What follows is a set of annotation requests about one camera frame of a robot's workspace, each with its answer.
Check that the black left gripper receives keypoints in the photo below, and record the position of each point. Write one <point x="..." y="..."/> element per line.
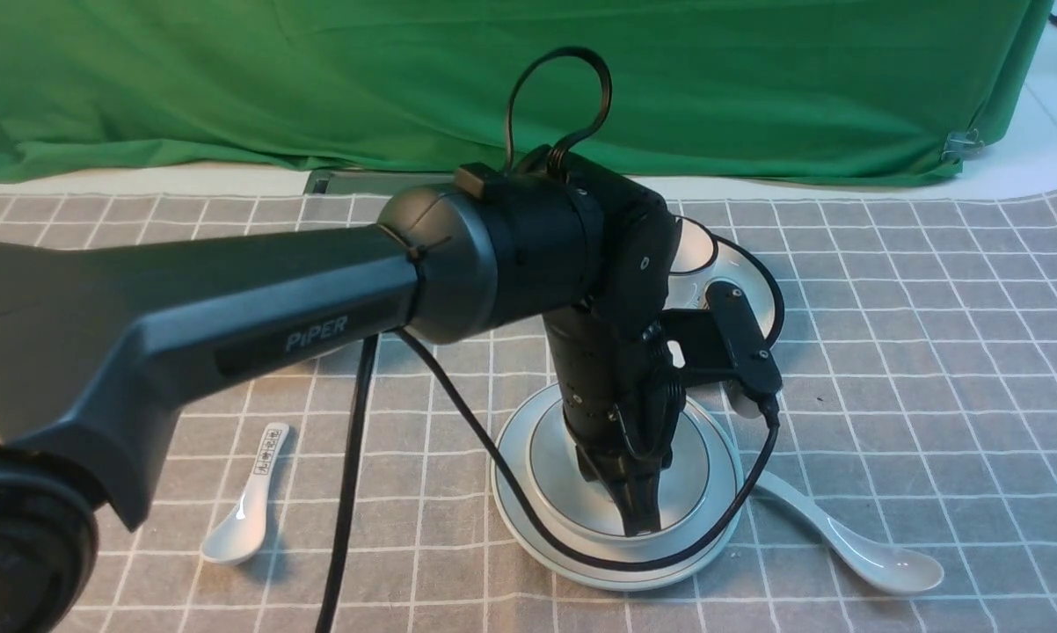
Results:
<point x="619" y="392"/>

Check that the thin-rimmed white bowl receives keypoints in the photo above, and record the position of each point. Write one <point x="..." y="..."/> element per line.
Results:
<point x="586" y="506"/>

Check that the large white spoon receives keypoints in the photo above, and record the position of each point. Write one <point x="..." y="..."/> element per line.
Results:
<point x="889" y="568"/>

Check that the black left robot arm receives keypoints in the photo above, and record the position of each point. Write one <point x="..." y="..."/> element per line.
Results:
<point x="101" y="350"/>

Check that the plain white plate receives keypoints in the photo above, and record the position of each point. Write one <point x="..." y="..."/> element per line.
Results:
<point x="726" y="479"/>

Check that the black-rimmed illustrated plate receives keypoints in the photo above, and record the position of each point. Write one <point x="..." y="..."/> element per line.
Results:
<point x="736" y="266"/>

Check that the black-rimmed white cup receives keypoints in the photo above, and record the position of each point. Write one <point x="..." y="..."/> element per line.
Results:
<point x="697" y="249"/>

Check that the grey checked tablecloth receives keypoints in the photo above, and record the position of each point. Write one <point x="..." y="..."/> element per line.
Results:
<point x="919" y="356"/>

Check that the green backdrop cloth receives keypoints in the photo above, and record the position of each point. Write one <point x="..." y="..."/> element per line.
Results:
<point x="816" y="92"/>

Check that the small white printed spoon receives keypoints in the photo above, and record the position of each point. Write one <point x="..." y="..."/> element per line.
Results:
<point x="242" y="532"/>

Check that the metal backdrop clamp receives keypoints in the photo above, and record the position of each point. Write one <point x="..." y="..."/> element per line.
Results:
<point x="962" y="145"/>

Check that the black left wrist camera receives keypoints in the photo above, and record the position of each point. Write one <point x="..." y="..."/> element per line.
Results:
<point x="724" y="344"/>

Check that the grey table cable tray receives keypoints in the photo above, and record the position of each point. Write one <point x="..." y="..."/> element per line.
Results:
<point x="325" y="182"/>

